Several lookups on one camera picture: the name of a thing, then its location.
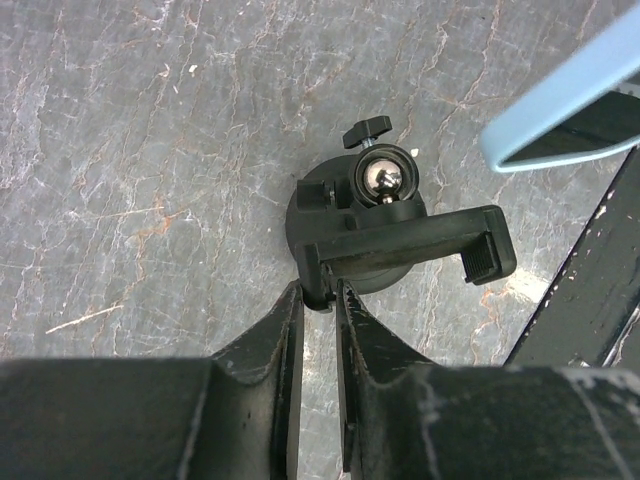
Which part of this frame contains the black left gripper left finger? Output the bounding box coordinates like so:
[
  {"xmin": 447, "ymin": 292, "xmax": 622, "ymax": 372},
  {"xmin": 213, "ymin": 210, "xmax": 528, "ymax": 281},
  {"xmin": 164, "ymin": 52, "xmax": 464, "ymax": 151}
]
[{"xmin": 1, "ymin": 282, "xmax": 304, "ymax": 479}]

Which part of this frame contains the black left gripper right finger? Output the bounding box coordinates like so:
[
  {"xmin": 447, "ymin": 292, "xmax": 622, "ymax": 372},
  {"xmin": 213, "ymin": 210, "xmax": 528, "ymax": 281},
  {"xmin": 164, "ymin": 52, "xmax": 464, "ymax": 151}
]
[{"xmin": 336, "ymin": 281, "xmax": 639, "ymax": 479}]

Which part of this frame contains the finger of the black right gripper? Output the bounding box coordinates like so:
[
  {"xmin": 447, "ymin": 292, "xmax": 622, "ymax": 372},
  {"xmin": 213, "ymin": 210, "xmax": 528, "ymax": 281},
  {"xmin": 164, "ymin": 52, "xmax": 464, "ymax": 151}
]
[{"xmin": 507, "ymin": 150, "xmax": 639, "ymax": 370}]

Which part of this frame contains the black phone stand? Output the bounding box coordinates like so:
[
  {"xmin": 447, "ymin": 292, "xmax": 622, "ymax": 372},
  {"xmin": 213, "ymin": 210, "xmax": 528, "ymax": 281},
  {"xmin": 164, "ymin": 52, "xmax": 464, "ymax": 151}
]
[{"xmin": 285, "ymin": 115, "xmax": 517, "ymax": 311}]

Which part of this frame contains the phone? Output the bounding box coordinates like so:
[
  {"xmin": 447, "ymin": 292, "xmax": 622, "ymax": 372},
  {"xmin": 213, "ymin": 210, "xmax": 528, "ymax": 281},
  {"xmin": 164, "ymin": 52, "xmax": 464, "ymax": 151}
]
[{"xmin": 480, "ymin": 4, "xmax": 639, "ymax": 173}]

